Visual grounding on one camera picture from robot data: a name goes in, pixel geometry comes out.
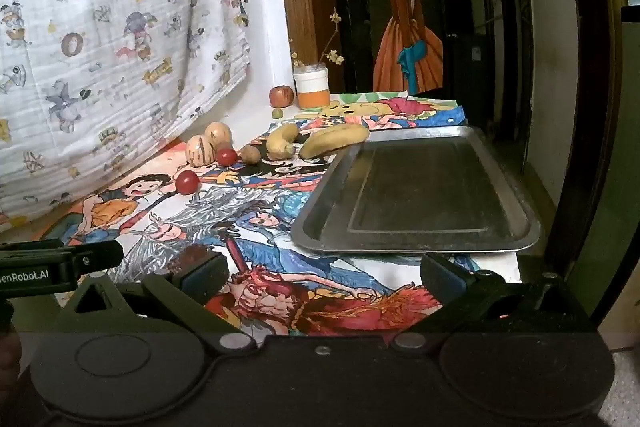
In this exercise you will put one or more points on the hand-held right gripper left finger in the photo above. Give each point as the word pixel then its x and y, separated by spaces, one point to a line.
pixel 202 272

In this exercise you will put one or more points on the red cherry tomato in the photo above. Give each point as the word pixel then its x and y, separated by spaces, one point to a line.
pixel 187 182
pixel 227 157

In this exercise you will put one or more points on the yellow flower twig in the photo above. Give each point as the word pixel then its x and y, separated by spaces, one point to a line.
pixel 334 56

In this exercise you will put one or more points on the cartoon printed white blanket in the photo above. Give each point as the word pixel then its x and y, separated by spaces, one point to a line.
pixel 100 32

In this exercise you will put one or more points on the white and orange cup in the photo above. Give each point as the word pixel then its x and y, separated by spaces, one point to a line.
pixel 312 93

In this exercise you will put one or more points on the silver-haired figure drawing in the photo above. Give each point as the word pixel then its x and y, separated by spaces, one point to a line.
pixel 200 222

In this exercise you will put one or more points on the red apple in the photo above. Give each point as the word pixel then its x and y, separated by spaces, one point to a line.
pixel 281 96

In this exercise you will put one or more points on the small spotted banana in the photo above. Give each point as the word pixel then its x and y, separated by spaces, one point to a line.
pixel 277 139

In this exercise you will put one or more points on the small brown round fruit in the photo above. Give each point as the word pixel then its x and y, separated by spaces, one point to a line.
pixel 250 155

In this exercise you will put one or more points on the large yellow banana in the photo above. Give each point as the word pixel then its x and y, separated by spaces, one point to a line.
pixel 332 139

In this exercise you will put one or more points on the striped pepino melon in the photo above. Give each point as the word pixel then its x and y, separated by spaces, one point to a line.
pixel 219 134
pixel 200 150

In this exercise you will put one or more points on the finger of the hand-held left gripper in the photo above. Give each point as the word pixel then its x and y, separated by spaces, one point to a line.
pixel 97 257

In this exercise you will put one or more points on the wall poster orange dress figure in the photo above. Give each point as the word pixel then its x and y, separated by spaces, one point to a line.
pixel 405 32

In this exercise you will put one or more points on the green grape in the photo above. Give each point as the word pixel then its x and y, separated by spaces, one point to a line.
pixel 277 112

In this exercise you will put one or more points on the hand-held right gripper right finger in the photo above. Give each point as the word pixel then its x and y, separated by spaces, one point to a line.
pixel 445 279

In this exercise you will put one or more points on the metal baking tray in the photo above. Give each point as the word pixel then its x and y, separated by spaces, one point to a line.
pixel 425 192

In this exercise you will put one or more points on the dark door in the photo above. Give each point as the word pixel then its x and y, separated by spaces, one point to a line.
pixel 470 57

